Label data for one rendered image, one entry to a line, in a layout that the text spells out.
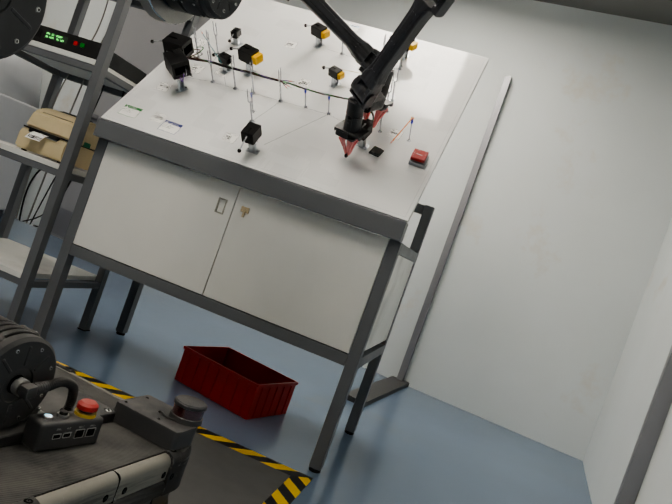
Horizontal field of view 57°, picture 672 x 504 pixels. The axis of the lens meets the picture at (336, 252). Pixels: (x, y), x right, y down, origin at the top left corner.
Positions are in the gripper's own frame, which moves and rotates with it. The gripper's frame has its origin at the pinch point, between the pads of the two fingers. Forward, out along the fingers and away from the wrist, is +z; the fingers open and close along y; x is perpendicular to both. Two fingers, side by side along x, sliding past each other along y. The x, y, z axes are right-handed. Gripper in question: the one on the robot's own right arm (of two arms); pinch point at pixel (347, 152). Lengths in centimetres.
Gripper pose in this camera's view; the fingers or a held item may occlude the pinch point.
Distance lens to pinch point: 213.1
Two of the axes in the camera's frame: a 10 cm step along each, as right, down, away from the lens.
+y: -8.3, -4.5, 3.3
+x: -5.4, 5.0, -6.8
